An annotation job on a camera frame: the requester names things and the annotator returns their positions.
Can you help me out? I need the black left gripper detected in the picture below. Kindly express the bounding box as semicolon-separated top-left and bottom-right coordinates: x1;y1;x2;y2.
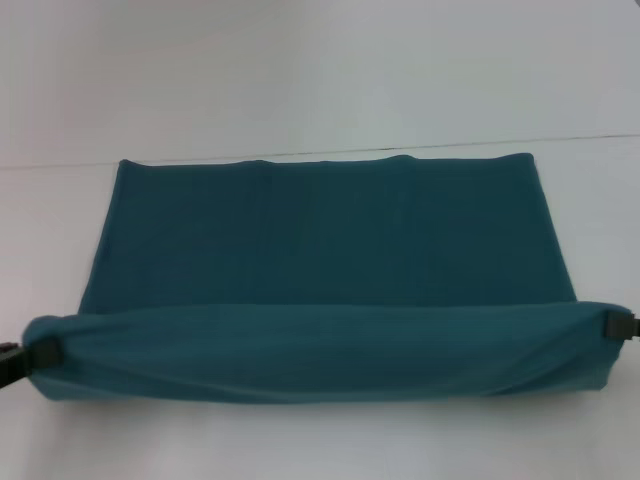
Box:
0;338;64;391

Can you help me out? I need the teal t-shirt with white print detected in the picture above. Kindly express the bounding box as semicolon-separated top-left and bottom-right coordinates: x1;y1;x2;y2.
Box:
22;153;624;407

